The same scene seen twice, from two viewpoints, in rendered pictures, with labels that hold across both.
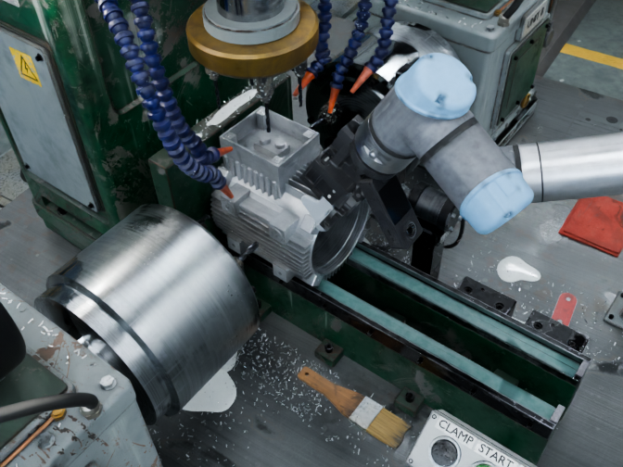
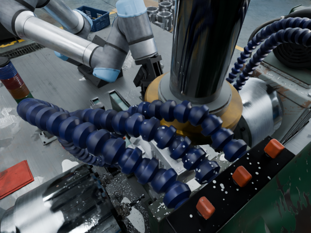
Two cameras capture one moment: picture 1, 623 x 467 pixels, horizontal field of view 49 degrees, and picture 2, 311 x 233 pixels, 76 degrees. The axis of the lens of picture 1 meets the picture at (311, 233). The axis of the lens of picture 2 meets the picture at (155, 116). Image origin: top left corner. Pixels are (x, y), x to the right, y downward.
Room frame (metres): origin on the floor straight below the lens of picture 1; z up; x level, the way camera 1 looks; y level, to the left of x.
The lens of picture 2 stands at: (1.14, 0.08, 1.58)
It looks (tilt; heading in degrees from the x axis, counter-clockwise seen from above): 48 degrees down; 196
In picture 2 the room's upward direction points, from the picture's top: straight up
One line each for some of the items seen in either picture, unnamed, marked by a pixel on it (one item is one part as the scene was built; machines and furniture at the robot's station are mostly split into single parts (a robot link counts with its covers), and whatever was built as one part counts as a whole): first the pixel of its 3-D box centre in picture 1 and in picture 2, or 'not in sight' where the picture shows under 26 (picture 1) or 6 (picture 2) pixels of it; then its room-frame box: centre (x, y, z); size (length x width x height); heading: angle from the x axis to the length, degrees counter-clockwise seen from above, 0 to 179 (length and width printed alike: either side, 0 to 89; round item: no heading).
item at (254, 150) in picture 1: (271, 152); (177, 154); (0.85, 0.06, 1.11); 0.12 x 0.11 x 0.07; 50
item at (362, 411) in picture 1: (350, 403); not in sight; (0.57, -0.05, 0.80); 0.21 x 0.05 x 0.01; 51
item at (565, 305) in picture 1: (563, 313); not in sight; (0.74, -0.44, 0.81); 0.09 x 0.03 x 0.02; 150
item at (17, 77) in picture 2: not in sight; (11, 79); (0.73, -0.57, 1.14); 0.06 x 0.06 x 0.04
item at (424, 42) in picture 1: (394, 94); (63, 231); (1.09, -0.17, 1.04); 0.41 x 0.25 x 0.25; 142
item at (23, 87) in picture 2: not in sight; (18, 89); (0.73, -0.57, 1.10); 0.06 x 0.06 x 0.04
